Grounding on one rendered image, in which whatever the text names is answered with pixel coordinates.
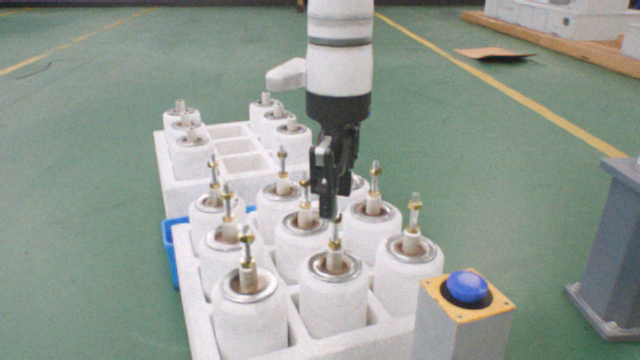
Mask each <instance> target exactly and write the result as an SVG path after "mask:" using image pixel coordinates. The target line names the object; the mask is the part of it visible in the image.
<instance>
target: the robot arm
mask: <svg viewBox="0 0 640 360"><path fill-rule="evenodd" d="M307 15H308V16H307V41H308V42H307V53H306V60H305V59H301V58H295V59H292V60H290V61H288V62H286V63H284V64H282V65H280V66H277V68H275V69H273V70H272V71H270V72H268V73H267V75H266V87H267V90H268V91H279V92H280V91H287V90H292V89H298V88H301V87H305V111H306V115H307V117H308V118H309V119H312V120H313V121H316V122H318V123H319V124H320V127H321V128H320V133H318V135H317V140H316V146H317V147H313V146H311V147H309V150H308V159H309V184H311V188H309V189H311V194H314V195H318V218H319V219H320V220H324V221H330V222H333V221H335V219H336V218H337V196H342V197H350V195H351V190H352V170H351V169H353V168H354V166H355V162H354V159H358V157H359V144H360V130H361V122H362V121H365V120H366V119H367V118H368V117H369V116H370V106H371V87H372V69H373V61H372V43H371V42H372V25H373V0H308V9H307ZM333 164H335V167H333ZM323 179H326V180H327V183H322V182H323Z"/></svg>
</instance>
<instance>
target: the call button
mask: <svg viewBox="0 0 640 360"><path fill-rule="evenodd" d="M447 287H448V290H449V291H450V293H451V295H452V296H453V297H456V298H457V299H459V300H461V301H465V302H476V301H479V300H480V299H481V298H483V297H484V296H485V295H486V293H487V287H489V285H487V282H486V281H485V279H484V278H482V277H481V276H479V275H478V274H476V273H473V271H467V270H458V271H453V273H451V274H450V275H449V276H448V279H447Z"/></svg>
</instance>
